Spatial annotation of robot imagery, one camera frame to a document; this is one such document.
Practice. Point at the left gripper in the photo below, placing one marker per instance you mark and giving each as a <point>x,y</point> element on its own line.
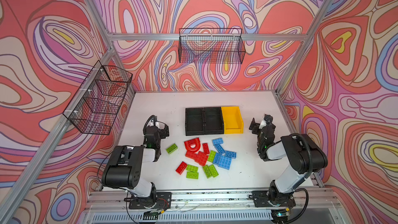
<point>155,130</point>

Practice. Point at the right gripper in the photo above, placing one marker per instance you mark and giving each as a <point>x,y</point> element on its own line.
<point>261,128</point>

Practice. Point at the black bin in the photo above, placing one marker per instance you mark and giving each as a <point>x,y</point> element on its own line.
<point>194,122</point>
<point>213,121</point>

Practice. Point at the green lego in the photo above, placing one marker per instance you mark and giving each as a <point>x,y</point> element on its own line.
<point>191,168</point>
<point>192,175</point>
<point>171,149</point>
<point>207,171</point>
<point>211,156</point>
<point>213,171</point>

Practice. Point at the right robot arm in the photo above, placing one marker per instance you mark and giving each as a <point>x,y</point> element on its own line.
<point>304,155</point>

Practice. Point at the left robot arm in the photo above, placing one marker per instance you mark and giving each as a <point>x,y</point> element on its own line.
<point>123,169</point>

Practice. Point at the yellow bin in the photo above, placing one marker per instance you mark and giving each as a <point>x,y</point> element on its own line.
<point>232,119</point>

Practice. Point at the red arch lego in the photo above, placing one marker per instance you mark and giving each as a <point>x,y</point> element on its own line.
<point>193,145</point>

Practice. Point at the red lego lower left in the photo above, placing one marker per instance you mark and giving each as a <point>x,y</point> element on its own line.
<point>181,168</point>

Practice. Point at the blue lego top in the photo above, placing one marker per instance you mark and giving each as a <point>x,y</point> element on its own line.
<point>217,141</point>

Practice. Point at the blue lego large bottom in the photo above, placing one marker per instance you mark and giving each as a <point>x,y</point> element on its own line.
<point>222,161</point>

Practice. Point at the red lego plate cluster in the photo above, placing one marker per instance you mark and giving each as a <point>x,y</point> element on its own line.
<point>199,157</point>

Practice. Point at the red lego upright slim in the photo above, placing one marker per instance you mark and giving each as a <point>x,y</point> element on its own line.
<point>205,148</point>

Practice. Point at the wire basket left wall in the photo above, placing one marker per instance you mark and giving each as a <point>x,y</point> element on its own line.
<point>99,99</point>

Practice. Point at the wire basket wall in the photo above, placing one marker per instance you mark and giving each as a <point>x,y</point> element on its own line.
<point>99,99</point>
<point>211,45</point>

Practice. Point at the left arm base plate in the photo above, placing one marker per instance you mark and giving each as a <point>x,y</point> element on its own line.
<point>159,201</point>

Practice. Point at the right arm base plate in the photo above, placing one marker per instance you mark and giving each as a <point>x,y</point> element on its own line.
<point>272,199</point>

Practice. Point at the wire basket back wall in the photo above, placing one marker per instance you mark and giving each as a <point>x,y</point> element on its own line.
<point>211,45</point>

